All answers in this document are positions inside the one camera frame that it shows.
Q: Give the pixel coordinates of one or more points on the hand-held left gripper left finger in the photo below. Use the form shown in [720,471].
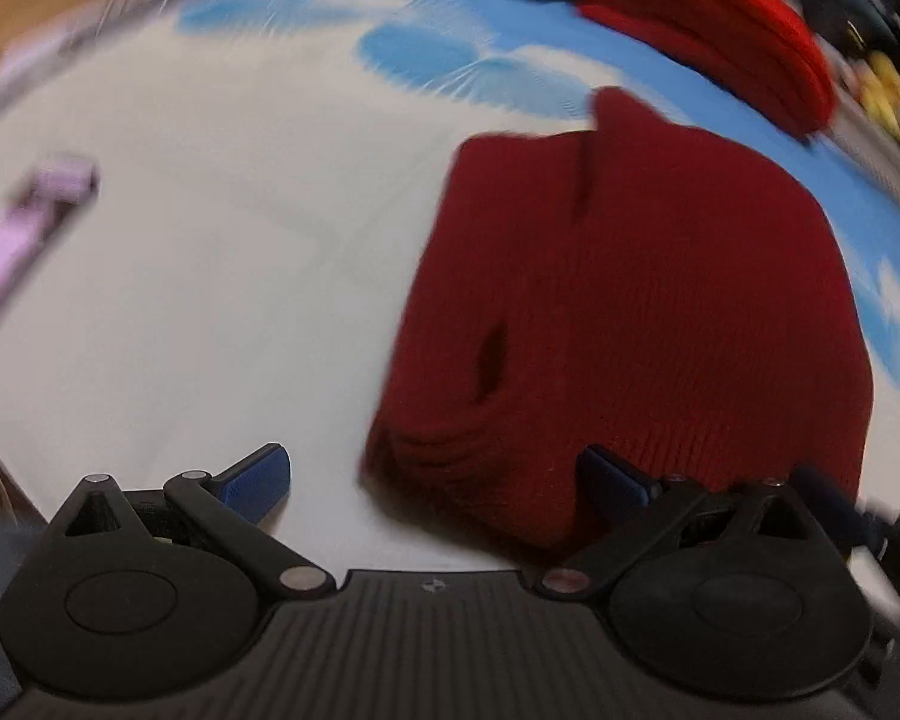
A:
[259,481]

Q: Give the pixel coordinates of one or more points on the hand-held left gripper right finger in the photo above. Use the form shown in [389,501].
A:
[613,484]

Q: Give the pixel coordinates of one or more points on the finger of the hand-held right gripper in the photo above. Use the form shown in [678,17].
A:
[832,502]

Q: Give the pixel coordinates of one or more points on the dark red knit sweater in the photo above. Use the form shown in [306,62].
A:
[645,277]

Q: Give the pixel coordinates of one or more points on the black smartphone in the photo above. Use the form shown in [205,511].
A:
[15,232]

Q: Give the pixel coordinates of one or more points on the yellow plush toy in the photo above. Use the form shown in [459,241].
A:
[896,101]

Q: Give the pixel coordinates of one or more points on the folded bright red knitwear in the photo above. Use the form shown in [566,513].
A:
[712,22]

